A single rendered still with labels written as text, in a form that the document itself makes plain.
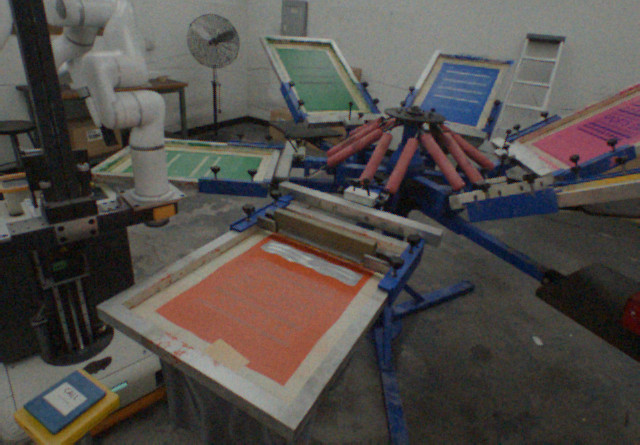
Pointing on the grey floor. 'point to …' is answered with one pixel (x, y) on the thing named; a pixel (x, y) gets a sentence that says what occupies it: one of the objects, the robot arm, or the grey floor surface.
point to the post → (75, 432)
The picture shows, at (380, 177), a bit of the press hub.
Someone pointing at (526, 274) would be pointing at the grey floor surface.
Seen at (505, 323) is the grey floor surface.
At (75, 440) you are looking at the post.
